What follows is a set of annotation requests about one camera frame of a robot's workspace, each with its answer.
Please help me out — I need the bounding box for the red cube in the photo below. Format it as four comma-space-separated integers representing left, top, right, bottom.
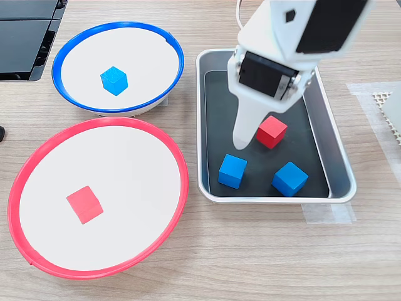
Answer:
66, 185, 104, 225
255, 115, 288, 150

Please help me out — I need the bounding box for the blue cube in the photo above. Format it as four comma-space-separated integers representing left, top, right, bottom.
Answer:
271, 161, 310, 198
217, 154, 248, 189
100, 66, 128, 97

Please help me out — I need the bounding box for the black tray mat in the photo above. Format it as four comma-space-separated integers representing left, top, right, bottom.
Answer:
204, 70, 330, 198

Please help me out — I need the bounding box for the steel tray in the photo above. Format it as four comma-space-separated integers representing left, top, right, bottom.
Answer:
196, 48, 358, 204

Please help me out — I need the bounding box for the pale perforated plate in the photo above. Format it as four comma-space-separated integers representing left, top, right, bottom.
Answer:
372, 91, 401, 147

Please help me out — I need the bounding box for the clear tape strip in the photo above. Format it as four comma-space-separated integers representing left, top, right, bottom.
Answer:
301, 203, 357, 224

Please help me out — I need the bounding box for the blue-rimmed white plate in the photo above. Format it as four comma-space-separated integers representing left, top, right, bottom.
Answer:
51, 21, 185, 117

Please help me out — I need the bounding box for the red-rimmed white plate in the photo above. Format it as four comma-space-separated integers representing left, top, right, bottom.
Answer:
7, 117, 190, 280

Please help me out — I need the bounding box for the black device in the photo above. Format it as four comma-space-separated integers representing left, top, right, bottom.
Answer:
0, 0, 68, 82

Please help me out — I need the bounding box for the thin white cable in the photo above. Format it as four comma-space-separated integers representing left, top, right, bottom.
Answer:
235, 0, 246, 29

